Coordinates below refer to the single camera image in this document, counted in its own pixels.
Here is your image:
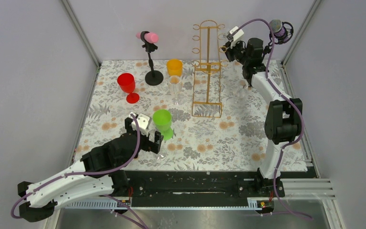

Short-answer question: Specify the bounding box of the clear wine glass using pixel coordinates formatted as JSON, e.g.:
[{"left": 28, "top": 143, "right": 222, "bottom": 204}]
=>
[
  {"left": 148, "top": 129, "right": 167, "bottom": 160},
  {"left": 168, "top": 75, "right": 183, "bottom": 105},
  {"left": 217, "top": 33, "right": 228, "bottom": 59},
  {"left": 233, "top": 83, "right": 248, "bottom": 104}
]

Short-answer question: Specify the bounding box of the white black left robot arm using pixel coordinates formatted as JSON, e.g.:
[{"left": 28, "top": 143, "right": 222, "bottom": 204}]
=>
[{"left": 10, "top": 113, "right": 164, "bottom": 222}]

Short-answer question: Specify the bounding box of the green plastic wine glass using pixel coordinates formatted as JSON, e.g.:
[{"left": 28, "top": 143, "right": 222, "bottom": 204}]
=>
[{"left": 152, "top": 109, "right": 173, "bottom": 140}]

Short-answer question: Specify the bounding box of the red plastic wine glass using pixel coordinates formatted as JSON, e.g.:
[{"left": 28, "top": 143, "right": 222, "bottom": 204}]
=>
[{"left": 117, "top": 73, "right": 140, "bottom": 104}]

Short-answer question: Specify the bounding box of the yellow plastic wine glass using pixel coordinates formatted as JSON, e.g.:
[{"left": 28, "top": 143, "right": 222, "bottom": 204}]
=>
[{"left": 166, "top": 59, "right": 183, "bottom": 77}]

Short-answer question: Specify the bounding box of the tripod stand with purple microphone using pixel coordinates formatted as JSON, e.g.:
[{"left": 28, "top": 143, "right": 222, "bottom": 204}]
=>
[{"left": 262, "top": 19, "right": 294, "bottom": 57}]

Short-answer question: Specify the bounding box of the floral patterned tablecloth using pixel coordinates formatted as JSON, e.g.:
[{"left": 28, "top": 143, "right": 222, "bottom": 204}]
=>
[{"left": 74, "top": 60, "right": 268, "bottom": 171}]

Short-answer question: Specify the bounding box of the black stand with pink microphone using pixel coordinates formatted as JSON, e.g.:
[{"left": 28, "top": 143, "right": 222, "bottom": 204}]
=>
[{"left": 136, "top": 31, "right": 163, "bottom": 86}]

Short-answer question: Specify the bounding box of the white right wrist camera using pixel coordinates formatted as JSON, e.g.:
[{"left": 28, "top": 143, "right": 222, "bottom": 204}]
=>
[{"left": 226, "top": 26, "right": 244, "bottom": 42}]

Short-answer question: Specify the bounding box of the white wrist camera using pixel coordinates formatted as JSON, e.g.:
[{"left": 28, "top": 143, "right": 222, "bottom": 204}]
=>
[
  {"left": 226, "top": 26, "right": 244, "bottom": 42},
  {"left": 130, "top": 112, "right": 152, "bottom": 136}
]

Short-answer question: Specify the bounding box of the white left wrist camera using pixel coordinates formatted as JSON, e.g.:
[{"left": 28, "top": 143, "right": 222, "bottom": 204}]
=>
[{"left": 130, "top": 112, "right": 152, "bottom": 136}]

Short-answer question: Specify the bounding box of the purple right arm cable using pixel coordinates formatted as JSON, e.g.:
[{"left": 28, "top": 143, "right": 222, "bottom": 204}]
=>
[{"left": 238, "top": 18, "right": 314, "bottom": 222}]

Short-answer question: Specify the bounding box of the gold wire wine glass rack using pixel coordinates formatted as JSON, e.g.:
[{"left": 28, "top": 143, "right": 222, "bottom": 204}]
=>
[{"left": 192, "top": 20, "right": 226, "bottom": 118}]

